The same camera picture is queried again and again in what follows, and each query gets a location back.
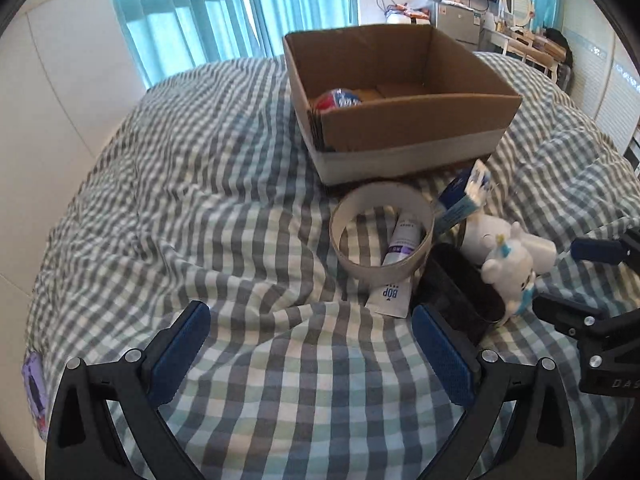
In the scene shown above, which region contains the white oval mirror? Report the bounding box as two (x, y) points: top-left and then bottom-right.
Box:
(500, 0), (535, 30)

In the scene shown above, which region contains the teal curtain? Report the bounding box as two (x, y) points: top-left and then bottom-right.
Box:
(104, 0), (357, 90)

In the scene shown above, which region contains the grey checked blanket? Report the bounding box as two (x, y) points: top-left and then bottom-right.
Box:
(25, 51), (640, 480)

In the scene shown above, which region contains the brown cardboard box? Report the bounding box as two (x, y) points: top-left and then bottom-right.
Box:
(282, 23), (524, 186)

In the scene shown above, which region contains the white squeeze tube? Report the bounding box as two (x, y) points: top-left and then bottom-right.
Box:
(364, 213), (421, 318)

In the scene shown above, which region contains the blue and white carton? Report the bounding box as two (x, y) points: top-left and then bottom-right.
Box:
(433, 159), (494, 234)

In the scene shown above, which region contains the large cardboard tape ring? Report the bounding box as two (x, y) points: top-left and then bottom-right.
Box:
(329, 181), (436, 282)

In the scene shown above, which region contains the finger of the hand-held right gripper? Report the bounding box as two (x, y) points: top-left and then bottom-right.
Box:
(532, 292), (623, 350)
(570, 229), (640, 267)

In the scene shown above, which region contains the white dressing table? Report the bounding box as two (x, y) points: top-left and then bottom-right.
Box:
(481, 25), (571, 81)

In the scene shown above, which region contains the grey mini fridge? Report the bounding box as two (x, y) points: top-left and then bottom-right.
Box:
(436, 1), (484, 52)

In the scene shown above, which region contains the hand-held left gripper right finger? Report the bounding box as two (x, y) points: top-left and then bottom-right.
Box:
(410, 302), (592, 480)

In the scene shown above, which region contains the white plush toy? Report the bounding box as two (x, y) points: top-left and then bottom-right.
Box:
(459, 212), (559, 322)

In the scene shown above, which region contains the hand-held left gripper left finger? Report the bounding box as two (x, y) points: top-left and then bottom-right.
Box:
(45, 301), (211, 480)

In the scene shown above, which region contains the purple fabric tag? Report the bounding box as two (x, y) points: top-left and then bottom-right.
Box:
(21, 351), (51, 442)

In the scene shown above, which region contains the red and blue ball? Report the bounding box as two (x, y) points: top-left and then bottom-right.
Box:
(313, 87), (364, 114)

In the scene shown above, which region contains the white wardrobe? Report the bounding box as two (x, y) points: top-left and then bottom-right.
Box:
(560, 10), (640, 156)

